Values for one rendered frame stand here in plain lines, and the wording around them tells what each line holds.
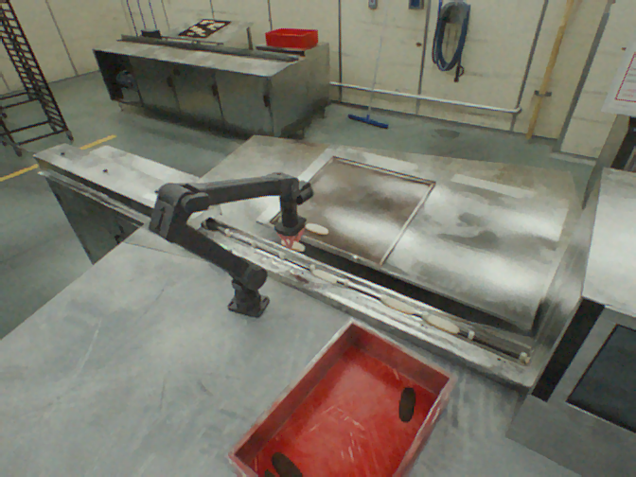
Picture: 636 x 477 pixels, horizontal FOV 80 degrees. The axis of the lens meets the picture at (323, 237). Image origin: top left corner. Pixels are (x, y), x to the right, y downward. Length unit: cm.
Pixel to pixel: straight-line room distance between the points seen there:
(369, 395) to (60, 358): 92
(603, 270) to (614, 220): 18
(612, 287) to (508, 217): 80
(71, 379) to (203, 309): 41
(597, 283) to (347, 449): 64
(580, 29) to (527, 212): 315
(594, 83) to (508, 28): 98
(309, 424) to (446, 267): 66
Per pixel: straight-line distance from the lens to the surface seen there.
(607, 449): 104
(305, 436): 105
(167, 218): 95
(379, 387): 111
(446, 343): 118
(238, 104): 433
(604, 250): 88
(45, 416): 132
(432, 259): 136
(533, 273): 139
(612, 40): 427
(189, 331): 131
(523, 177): 216
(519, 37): 463
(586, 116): 442
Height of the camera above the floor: 177
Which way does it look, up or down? 38 degrees down
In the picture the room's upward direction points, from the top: 3 degrees counter-clockwise
